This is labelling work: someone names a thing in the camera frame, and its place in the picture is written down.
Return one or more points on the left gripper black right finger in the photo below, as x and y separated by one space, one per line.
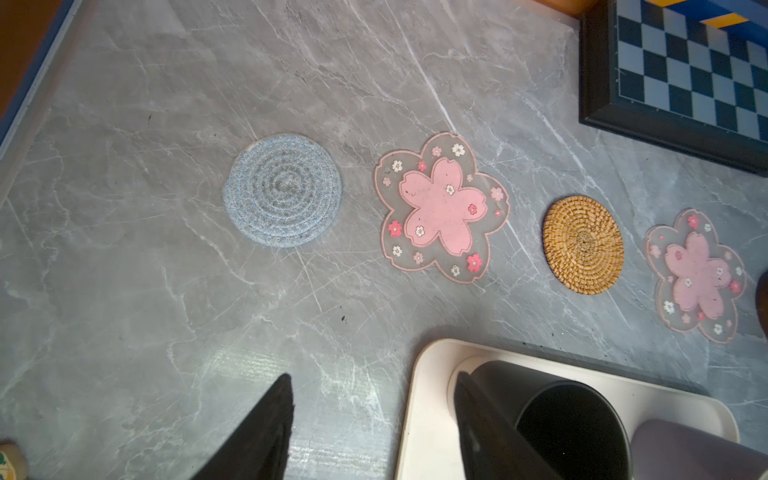
490 447

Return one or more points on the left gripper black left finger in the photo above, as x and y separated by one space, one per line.
258 448

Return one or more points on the black mug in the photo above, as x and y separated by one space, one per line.
570 425

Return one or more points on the lavender mug white inside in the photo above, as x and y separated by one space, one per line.
667 450

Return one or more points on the woven rattan coaster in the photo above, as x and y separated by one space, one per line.
583 245

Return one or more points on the pink flower coaster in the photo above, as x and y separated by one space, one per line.
441 210
699 279

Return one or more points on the light blue woven coaster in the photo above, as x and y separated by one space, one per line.
283 191

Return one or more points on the cream serving tray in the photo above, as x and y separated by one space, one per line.
430 447

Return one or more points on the folded checkerboard box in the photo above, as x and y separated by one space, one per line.
689 76

